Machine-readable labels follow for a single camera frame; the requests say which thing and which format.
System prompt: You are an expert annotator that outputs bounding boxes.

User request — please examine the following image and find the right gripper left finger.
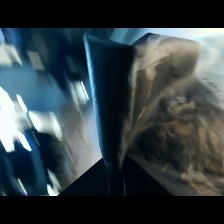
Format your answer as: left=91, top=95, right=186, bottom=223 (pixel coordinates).
left=59, top=157, right=118, bottom=197

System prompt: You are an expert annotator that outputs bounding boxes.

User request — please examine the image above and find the white garment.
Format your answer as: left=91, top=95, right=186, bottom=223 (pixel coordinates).
left=83, top=31, right=224, bottom=197

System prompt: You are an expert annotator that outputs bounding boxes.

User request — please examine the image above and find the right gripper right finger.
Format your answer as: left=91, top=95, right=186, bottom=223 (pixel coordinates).
left=123, top=156, right=175, bottom=197

